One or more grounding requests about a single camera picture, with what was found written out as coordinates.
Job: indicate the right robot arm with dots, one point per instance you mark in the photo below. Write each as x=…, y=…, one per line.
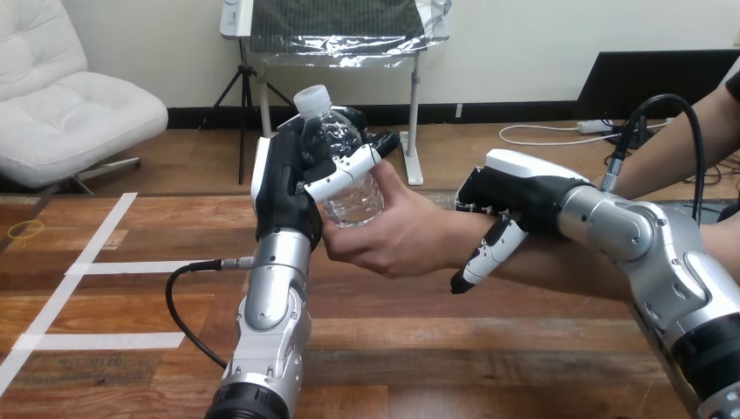
x=665, y=260

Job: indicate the foil sheet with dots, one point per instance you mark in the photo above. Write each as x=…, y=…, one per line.
x=335, y=23

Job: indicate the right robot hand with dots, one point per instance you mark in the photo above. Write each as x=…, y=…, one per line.
x=520, y=185

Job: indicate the person's body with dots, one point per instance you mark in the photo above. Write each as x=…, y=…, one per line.
x=735, y=85

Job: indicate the dark screen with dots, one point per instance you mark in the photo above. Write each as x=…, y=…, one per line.
x=636, y=81

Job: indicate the black tripod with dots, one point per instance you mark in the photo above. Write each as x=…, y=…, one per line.
x=245, y=75

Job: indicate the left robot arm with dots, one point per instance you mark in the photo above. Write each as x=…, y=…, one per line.
x=272, y=300

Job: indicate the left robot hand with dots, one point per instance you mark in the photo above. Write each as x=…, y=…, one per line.
x=280, y=185

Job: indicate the white cushioned chair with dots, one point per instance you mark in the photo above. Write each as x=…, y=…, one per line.
x=69, y=110

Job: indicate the person's hand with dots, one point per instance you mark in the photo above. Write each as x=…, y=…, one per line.
x=404, y=237

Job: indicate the clear water bottle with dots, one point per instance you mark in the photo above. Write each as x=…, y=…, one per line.
x=352, y=202

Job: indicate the white power strip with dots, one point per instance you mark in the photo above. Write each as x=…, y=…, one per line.
x=592, y=126

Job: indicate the white desk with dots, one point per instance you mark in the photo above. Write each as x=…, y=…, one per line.
x=413, y=115

